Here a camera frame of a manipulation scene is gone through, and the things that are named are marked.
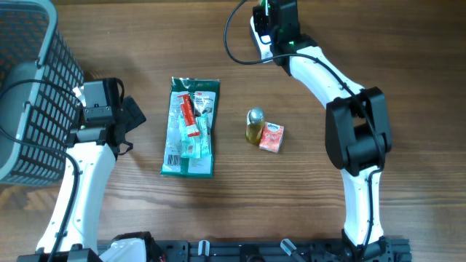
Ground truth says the red Kleenex tissue pack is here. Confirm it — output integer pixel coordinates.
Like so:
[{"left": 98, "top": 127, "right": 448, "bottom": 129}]
[{"left": 259, "top": 122, "right": 285, "bottom": 153}]

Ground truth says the green 3M product package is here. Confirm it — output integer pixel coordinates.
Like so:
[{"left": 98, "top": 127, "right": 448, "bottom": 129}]
[{"left": 160, "top": 77, "right": 220, "bottom": 178}]

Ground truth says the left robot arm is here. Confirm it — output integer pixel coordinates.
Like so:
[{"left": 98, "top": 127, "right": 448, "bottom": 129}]
[{"left": 1, "top": 78, "right": 145, "bottom": 261}]

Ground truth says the white barcode scanner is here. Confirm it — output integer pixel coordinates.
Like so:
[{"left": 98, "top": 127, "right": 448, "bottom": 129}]
[{"left": 250, "top": 15, "right": 272, "bottom": 60}]

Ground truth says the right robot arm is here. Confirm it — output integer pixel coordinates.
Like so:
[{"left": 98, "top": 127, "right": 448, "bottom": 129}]
[{"left": 253, "top": 1, "right": 392, "bottom": 261}]

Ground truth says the grey plastic mesh basket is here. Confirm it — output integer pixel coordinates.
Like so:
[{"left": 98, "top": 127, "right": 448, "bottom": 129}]
[{"left": 1, "top": 1, "right": 84, "bottom": 186}]

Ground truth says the yellow liquid bottle silver cap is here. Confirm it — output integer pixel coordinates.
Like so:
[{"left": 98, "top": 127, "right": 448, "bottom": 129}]
[{"left": 245, "top": 107, "right": 265, "bottom": 145}]

